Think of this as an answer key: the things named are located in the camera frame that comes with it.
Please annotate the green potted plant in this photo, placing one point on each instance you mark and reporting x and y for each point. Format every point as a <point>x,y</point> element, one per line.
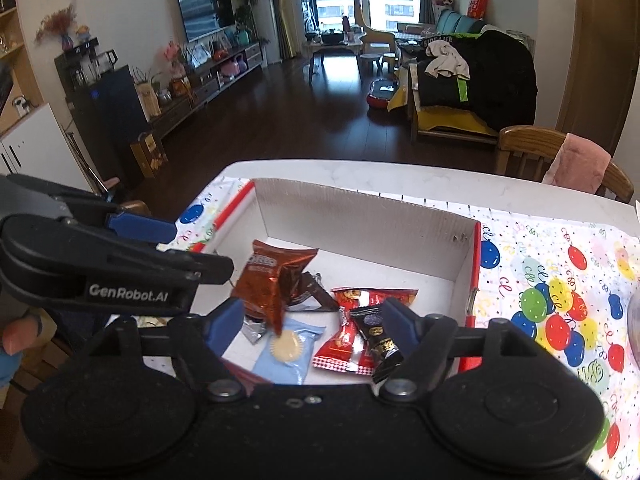
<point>247,0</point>

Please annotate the light blue snack packet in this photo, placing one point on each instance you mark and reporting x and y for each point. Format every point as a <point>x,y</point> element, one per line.
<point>290,355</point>

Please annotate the wooden chair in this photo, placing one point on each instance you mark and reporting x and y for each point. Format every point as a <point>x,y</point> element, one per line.
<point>525,147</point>
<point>135,207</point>

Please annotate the white tower air conditioner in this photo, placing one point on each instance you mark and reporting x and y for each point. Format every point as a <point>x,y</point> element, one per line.
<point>264,10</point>

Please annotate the pink towel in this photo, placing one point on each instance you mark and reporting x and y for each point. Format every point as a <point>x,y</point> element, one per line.
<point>575,162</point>

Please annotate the dried flower vase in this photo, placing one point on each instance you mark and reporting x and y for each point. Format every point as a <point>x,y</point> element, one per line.
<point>57,22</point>

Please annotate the giraffe toy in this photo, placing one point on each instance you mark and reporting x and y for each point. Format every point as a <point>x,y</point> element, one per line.
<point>362,20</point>

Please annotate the black and gold snack packet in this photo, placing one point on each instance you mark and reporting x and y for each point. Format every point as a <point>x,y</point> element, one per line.
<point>382,345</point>

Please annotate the wooden shelf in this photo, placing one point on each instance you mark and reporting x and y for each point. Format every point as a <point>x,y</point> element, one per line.
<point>17,70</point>

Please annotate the white cabinet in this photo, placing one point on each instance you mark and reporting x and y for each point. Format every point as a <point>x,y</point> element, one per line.
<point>45,150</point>

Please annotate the dark television cabinet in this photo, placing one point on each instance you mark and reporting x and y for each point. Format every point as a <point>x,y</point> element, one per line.
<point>210,85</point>

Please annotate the red cardboard box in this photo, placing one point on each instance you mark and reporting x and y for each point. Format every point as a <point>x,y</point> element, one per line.
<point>375,225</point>

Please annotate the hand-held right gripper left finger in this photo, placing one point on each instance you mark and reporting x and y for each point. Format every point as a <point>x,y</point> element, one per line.
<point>225,322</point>

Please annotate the brown gift bag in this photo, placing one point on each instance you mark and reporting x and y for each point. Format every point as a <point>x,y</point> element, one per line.
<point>149,156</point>

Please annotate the wooden coffee table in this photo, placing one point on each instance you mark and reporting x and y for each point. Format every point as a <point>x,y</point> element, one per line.
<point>332,47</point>

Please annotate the flat screen television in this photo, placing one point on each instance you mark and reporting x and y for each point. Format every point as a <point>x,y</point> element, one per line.
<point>205,10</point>

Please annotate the wooden door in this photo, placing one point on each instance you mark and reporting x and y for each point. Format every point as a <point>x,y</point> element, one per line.
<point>600,60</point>

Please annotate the person's left hand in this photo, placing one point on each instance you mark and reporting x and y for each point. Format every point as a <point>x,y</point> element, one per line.
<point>20,335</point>

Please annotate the pink flowers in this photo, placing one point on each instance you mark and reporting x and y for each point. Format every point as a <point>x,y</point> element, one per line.
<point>172,55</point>

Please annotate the white garment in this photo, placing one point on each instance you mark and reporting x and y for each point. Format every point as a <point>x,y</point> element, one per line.
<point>447,60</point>

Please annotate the balloon print tablecloth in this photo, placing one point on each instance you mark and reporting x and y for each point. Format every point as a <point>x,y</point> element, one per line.
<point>550,260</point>

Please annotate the yellow blanket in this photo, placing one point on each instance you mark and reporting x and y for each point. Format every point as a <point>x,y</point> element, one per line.
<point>445,120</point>

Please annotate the red snack packet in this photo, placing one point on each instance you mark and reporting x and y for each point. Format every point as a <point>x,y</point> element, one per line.
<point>345,345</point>

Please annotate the red bag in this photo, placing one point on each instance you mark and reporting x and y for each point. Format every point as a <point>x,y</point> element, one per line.
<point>477,4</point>

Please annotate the black water dispenser cabinet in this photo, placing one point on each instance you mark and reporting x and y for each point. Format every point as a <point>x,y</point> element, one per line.
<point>105,125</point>

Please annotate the teal sofa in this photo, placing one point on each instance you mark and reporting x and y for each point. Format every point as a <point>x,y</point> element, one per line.
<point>457,22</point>

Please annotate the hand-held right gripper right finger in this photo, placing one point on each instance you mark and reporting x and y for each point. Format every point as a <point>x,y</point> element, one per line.
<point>400,322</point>

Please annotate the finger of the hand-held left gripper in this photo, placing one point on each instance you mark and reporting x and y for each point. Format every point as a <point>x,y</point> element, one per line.
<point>145,229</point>
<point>190,266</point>

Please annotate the beige paper bag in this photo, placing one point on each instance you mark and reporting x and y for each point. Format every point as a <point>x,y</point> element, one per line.
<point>148,101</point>

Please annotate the black jacket pile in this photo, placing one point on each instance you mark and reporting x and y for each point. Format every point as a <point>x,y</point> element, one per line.
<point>500,75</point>

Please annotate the dark brown snack packet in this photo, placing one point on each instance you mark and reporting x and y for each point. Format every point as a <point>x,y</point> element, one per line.
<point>312,295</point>

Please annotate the brown cookie packet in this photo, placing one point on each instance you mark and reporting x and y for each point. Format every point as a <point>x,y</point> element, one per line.
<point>265,280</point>

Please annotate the red round floor toy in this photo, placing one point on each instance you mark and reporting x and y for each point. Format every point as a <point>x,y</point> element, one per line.
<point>382,95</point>

